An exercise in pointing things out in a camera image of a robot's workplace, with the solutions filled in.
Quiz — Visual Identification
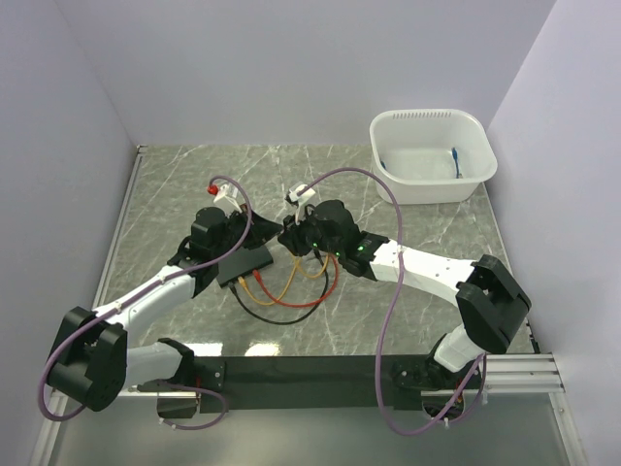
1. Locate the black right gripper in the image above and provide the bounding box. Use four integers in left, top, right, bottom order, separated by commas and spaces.
278, 203, 343, 256

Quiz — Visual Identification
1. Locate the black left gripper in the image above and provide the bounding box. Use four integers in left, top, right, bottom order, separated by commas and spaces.
212, 203, 283, 261

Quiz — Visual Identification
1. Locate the black network switch box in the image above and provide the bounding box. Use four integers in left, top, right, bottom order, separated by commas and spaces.
216, 246, 274, 288

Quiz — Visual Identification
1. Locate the orange ethernet cable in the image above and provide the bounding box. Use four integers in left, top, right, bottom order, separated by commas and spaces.
239, 256, 298, 308
294, 254, 332, 280

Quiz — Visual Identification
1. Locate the red ethernet cable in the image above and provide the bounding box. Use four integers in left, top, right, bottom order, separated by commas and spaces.
250, 254, 339, 310

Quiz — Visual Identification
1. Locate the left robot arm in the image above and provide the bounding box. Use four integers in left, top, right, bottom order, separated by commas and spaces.
40, 207, 282, 412

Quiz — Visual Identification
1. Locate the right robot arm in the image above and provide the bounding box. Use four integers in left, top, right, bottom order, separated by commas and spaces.
278, 200, 532, 387

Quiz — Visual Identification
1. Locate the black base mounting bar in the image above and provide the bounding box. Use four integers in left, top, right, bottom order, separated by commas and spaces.
135, 354, 486, 419

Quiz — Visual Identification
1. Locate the white plastic basin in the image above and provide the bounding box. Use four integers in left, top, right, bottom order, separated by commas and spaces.
369, 109, 498, 205

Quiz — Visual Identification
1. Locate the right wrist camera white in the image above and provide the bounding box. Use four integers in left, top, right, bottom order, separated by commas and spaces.
285, 183, 315, 224

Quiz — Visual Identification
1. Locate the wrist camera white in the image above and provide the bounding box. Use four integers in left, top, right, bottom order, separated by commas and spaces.
285, 183, 315, 224
207, 183, 242, 216

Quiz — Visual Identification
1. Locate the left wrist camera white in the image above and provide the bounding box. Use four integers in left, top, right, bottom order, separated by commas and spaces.
207, 183, 242, 216

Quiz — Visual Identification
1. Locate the black power cable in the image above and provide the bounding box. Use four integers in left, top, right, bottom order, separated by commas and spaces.
228, 269, 330, 325

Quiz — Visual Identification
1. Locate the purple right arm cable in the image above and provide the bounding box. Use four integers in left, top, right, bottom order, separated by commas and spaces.
300, 167, 488, 436

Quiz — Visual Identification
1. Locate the blue ethernet cable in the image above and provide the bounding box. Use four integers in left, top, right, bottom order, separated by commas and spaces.
378, 147, 465, 180

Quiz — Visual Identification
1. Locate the aluminium frame rail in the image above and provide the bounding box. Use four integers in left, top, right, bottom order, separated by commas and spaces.
48, 352, 567, 404

